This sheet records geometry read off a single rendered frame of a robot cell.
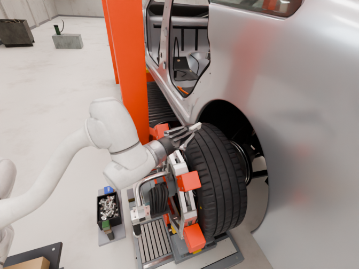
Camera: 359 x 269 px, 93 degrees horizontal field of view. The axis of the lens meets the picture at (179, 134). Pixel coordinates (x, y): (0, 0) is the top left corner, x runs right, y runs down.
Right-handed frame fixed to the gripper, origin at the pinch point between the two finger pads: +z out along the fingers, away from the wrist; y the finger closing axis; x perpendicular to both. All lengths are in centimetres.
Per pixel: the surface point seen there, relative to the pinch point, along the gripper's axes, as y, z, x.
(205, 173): 14.2, -6.0, -13.4
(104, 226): -18, -46, -61
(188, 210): 17.1, -17.7, -27.6
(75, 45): -719, 178, -155
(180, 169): 4.7, -12.3, -15.2
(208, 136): 1.9, 10.7, -9.9
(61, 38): -739, 145, -133
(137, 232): 3, -37, -47
